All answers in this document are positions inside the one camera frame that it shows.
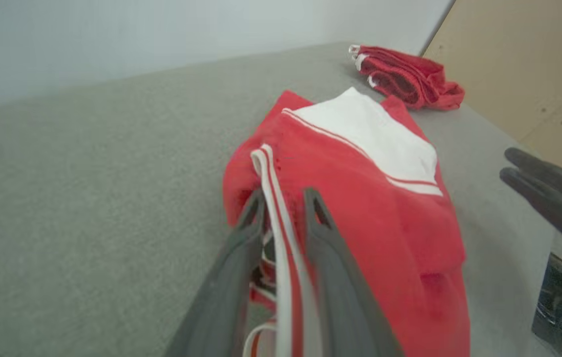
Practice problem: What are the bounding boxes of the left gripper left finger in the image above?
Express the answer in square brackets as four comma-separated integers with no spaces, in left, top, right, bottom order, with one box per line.
[165,188,267,357]

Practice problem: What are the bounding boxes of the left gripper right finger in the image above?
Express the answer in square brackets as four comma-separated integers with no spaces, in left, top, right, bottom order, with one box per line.
[303,187,405,357]

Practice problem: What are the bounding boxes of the red jersey with white sleeves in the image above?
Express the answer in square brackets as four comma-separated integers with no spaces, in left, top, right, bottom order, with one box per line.
[222,87,471,357]

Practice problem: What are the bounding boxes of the red mesh shorts white trim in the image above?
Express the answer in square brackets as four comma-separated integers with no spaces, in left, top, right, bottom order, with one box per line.
[348,44,465,111]

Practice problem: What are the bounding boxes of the beige wooden panel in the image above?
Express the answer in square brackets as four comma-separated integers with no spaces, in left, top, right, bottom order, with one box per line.
[420,0,562,184]

